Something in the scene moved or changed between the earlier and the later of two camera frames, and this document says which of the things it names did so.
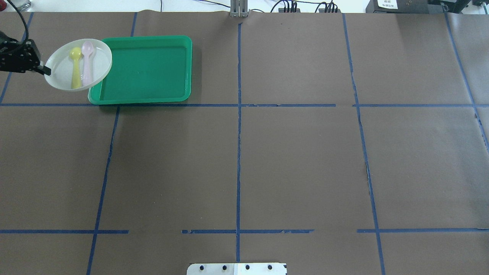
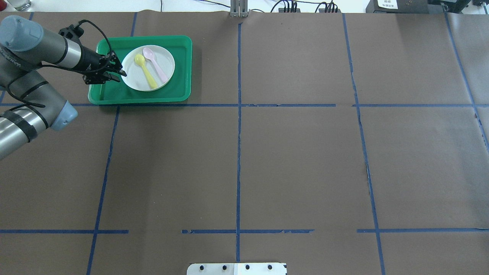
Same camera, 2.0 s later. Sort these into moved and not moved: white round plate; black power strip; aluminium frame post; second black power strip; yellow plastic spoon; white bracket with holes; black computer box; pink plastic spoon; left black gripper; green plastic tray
Moved: yellow plastic spoon; white round plate; left black gripper; pink plastic spoon
Not moved: green plastic tray; black power strip; white bracket with holes; second black power strip; black computer box; aluminium frame post
